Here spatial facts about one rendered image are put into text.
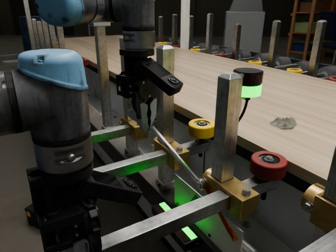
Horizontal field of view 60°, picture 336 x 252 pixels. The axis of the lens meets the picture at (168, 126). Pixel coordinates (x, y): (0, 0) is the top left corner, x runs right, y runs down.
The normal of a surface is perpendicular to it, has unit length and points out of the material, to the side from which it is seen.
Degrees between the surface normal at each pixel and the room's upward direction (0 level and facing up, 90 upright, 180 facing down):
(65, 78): 88
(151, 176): 0
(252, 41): 90
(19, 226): 0
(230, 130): 90
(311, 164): 0
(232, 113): 90
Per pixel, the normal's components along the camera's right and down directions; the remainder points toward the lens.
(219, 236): -0.86, 0.20
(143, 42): 0.32, 0.37
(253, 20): -0.14, 0.38
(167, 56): 0.52, 0.33
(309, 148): 0.00, -0.92
